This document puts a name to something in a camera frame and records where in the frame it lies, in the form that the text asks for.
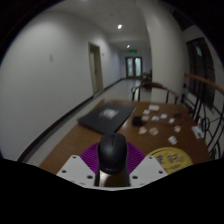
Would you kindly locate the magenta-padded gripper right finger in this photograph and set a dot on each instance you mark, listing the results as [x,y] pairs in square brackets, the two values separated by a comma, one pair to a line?
[148,168]

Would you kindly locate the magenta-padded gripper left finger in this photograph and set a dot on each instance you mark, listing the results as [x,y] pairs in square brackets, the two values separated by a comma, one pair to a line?
[75,168]

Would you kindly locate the black computer mouse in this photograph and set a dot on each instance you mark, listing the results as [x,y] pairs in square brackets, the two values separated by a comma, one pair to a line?
[112,151]

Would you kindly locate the yellow round mouse pad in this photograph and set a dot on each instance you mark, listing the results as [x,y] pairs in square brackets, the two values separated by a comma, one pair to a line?
[171,160]

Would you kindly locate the small white card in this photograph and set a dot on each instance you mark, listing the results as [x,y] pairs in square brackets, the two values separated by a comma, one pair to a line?
[172,140]
[163,116]
[177,128]
[155,118]

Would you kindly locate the small beige card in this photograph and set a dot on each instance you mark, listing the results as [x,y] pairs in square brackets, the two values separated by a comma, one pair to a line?
[153,131]
[142,130]

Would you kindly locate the small black box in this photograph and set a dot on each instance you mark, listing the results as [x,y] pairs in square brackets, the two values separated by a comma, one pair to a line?
[137,120]

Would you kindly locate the black closed laptop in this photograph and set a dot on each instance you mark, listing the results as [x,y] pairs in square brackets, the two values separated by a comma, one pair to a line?
[106,116]

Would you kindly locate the flat white box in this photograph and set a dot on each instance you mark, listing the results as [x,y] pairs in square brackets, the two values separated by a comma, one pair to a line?
[154,107]

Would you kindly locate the white booklet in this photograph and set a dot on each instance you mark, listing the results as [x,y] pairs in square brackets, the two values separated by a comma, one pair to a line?
[198,131]

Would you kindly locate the wooden armchair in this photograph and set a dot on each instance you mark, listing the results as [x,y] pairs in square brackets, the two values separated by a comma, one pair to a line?
[153,86]

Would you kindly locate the cream side door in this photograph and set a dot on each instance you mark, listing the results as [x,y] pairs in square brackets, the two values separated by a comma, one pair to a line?
[95,68]

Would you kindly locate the glass double door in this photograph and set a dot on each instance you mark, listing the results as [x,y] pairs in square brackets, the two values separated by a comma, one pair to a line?
[134,67]

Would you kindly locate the black railing with wooden handrail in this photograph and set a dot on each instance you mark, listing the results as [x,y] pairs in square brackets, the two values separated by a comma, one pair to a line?
[208,83]

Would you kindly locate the dark framed window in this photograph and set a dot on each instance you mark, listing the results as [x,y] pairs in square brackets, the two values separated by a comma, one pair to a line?
[200,70]

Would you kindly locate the green exit sign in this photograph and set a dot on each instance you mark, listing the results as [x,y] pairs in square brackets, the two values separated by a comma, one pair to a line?
[133,51]

